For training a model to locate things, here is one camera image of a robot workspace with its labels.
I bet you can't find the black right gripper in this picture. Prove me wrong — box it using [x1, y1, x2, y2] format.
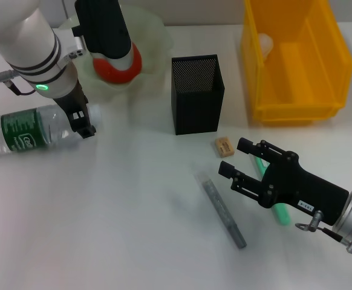
[218, 137, 351, 227]

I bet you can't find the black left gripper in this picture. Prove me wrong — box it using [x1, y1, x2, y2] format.
[53, 85, 97, 140]

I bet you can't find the red tomato-like fruit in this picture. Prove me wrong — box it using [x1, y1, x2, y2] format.
[92, 42, 143, 85]

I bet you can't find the clear green-label water bottle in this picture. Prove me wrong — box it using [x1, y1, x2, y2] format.
[0, 104, 102, 157]

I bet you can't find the beige eraser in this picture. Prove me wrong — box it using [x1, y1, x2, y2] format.
[214, 137, 235, 158]

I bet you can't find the gray marker pen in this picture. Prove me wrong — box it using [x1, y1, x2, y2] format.
[195, 171, 247, 250]

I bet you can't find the black mesh pen holder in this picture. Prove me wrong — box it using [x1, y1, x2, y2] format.
[171, 54, 226, 136]

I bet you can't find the mint green pen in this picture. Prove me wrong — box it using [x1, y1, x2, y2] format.
[252, 155, 292, 227]

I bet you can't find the pale green glass fruit plate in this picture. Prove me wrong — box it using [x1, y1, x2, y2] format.
[57, 4, 174, 100]

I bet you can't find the yellow plastic storage bin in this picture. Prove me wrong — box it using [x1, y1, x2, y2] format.
[240, 0, 352, 126]

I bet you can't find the left gripper cable with plugs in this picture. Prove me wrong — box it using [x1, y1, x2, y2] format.
[0, 69, 39, 95]

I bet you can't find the gripper cable with plugs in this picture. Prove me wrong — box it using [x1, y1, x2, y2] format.
[295, 210, 352, 255]
[0, 69, 39, 95]

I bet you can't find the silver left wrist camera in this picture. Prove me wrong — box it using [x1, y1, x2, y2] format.
[74, 0, 134, 72]

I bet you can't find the right gripper cable with plugs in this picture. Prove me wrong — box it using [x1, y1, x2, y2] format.
[295, 210, 352, 255]

